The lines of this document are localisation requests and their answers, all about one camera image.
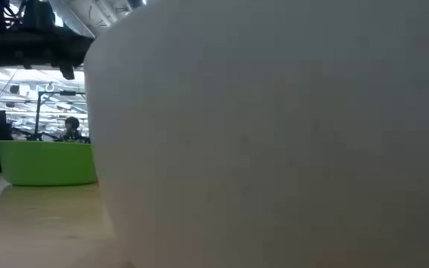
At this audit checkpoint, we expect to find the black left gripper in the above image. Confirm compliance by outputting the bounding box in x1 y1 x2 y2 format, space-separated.
0 25 95 81

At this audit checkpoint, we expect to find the seated person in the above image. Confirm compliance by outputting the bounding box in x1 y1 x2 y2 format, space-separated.
60 116 91 144

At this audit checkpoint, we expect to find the green bowl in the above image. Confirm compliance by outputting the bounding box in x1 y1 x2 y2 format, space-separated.
0 140 98 187

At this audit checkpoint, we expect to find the white bowl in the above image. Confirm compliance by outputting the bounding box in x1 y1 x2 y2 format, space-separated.
83 0 429 268

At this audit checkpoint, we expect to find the tall black metal frame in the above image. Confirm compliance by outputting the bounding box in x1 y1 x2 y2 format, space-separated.
34 89 87 141

